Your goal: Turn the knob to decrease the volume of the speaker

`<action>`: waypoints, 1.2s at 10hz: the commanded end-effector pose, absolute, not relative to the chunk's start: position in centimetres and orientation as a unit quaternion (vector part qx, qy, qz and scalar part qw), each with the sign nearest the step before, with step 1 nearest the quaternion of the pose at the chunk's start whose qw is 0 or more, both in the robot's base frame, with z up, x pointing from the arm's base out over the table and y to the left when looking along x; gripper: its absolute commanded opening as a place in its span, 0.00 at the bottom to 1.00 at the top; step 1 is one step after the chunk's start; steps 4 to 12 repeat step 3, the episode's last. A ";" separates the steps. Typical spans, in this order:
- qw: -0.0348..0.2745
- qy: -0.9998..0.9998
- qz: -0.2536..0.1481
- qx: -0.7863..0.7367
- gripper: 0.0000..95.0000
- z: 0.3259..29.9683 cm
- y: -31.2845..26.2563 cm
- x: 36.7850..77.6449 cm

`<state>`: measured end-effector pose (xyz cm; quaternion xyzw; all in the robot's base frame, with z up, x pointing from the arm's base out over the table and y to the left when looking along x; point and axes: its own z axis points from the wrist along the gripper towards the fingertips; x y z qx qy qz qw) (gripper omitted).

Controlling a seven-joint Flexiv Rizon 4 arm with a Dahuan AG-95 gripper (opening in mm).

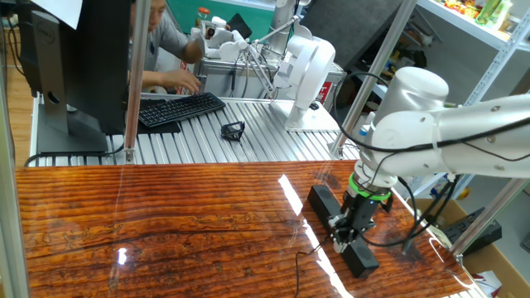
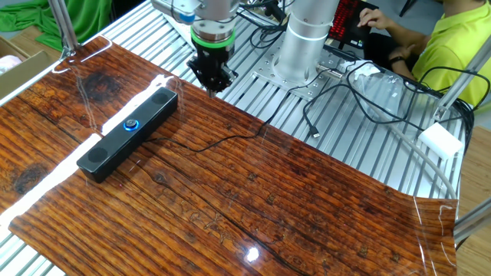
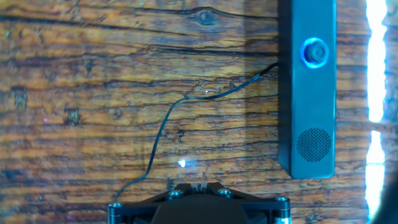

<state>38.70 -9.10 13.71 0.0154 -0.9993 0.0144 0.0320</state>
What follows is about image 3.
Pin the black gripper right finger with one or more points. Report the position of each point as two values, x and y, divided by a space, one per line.
267 210

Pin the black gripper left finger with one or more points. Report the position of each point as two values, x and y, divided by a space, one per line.
133 211

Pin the black speaker bar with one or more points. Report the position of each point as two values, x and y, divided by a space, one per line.
311 102

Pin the glossy wood grain mat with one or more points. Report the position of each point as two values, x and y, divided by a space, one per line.
124 109

